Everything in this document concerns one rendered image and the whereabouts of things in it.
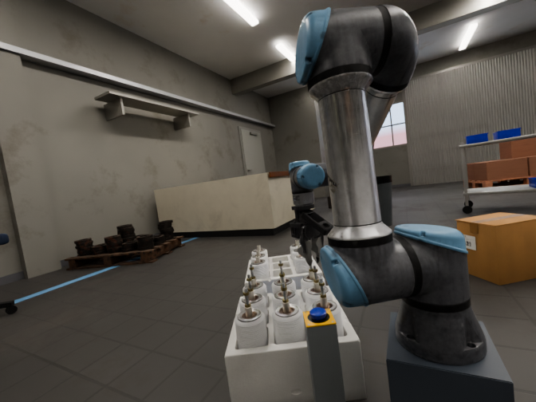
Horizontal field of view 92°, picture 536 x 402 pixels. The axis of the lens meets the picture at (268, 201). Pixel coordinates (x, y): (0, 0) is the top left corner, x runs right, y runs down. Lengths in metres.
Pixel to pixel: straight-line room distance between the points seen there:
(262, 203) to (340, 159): 2.76
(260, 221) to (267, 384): 2.52
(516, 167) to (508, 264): 4.60
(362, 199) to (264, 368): 0.59
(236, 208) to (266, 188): 0.52
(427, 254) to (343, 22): 0.42
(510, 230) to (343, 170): 1.35
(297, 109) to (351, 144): 7.93
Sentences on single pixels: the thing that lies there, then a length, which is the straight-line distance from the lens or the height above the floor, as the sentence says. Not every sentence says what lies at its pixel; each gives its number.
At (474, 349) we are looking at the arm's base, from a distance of 0.63.
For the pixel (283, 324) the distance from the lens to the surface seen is 0.85.
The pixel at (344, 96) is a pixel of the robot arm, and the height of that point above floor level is 0.78.
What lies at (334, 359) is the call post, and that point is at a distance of 0.72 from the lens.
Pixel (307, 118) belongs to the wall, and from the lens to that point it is 8.23.
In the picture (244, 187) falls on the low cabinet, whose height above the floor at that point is 0.63.
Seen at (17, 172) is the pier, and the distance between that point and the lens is 3.75.
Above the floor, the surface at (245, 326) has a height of 0.24.
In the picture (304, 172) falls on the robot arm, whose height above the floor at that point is 0.67.
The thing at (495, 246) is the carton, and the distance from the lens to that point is 1.70.
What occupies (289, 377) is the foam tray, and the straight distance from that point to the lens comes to 0.90.
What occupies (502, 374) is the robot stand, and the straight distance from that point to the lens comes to 0.63.
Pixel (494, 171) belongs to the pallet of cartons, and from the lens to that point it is 6.12.
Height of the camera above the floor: 0.65
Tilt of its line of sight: 4 degrees down
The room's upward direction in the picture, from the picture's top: 8 degrees counter-clockwise
